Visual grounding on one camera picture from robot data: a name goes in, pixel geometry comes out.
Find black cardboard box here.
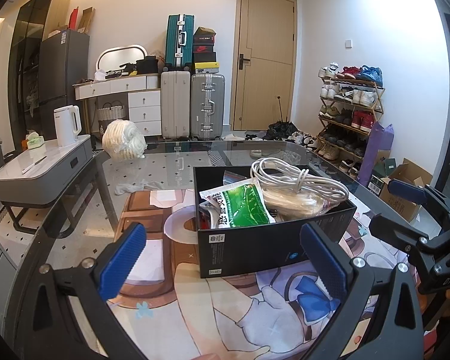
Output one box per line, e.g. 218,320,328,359
193,164,358,279

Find silver suitcase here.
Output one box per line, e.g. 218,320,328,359
190,73,226,141

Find black bag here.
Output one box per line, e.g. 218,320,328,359
136,55,160,75

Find wooden door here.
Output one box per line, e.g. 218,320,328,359
230,0,299,133

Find white electric kettle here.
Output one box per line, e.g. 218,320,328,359
53,105,81,148

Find brown cardboard carton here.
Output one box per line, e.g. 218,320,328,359
379,157,434,223

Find wooden shoe rack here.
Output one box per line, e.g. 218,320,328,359
317,64,386,181

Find black shoe box open lid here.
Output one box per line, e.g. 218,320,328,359
193,26,216,46

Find yellow and white box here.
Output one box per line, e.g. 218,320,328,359
191,62,220,75

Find printed table mat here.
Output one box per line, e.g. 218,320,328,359
112,189,447,360

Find green and white packet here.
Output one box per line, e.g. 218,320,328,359
199,178,276,229

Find white dresser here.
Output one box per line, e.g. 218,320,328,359
73,75,162,137

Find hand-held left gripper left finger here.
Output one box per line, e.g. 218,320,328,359
34,221,148,302

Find purple fabric bag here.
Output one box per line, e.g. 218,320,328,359
359,122,395,189

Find brown cardboard piece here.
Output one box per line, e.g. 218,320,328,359
78,7,97,34

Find wicker basket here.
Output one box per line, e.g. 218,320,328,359
97,101,130,122

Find dark green box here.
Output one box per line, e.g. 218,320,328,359
369,157,402,196

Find white suitcase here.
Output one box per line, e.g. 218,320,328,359
160,70,192,139

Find black umbrella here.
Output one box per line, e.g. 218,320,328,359
266,97,300,140

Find white framed vanity mirror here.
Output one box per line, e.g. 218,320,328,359
96,44,148,77

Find white bundle in plastic bag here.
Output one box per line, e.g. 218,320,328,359
102,119,148,161

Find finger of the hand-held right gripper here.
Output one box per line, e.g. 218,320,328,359
388,179,450,216
368,213,450,259

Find pale slippers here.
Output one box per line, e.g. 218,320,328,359
249,148,283,159

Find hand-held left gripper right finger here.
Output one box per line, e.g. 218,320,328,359
299,221,413,302

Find grey refrigerator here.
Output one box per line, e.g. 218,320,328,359
38,29,91,136

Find crumpled white paper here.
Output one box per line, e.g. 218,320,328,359
114,179,163,196

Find grey side table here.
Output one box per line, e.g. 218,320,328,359
0,134,97,233

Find teal suitcase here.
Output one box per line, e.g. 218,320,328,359
165,14,196,71

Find white cable bundle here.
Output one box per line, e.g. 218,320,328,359
250,157,349,204

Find green tissue box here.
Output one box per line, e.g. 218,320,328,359
25,132,46,151

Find white sneaker pair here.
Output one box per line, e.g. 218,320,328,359
285,130,323,152

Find group of assorted shoes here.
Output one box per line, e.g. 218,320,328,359
318,64,384,180

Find grey packet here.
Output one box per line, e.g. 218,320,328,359
199,200,229,230

